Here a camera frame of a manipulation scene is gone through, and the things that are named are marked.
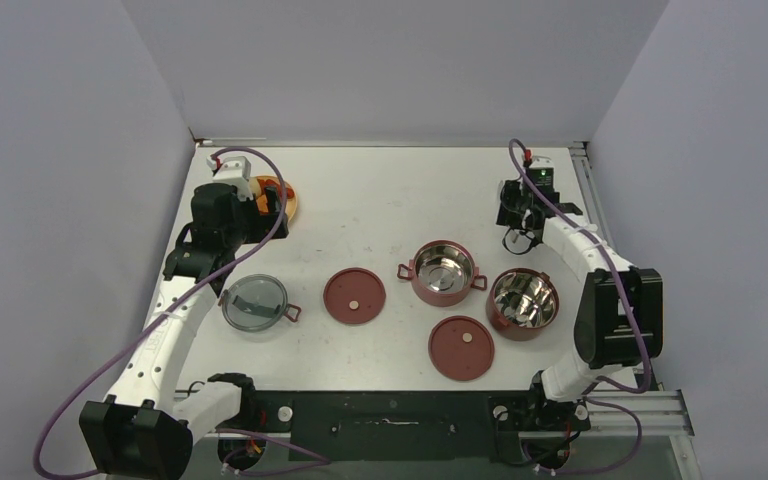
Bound grey transparent lid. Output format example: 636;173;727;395
219;274;302;333

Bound aluminium frame rail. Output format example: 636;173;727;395
569;142;694;437

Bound red steel bowl tall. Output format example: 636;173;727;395
485;268;560;341

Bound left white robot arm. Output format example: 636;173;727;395
79;183;288;479

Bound red steel bowl with handles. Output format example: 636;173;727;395
396;240;488;307

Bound orange fried food pieces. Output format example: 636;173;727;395
249;176;283;216

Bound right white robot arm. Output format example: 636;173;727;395
496;178;663;428

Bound red round lid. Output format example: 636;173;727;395
428;316;495;382
323;267;386;325

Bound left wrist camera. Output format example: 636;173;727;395
212;156;255;201

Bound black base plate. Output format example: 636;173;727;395
219;390;591;463

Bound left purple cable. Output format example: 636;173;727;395
32;146;332;480

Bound orange plastic plate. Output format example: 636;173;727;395
249;175;299;223

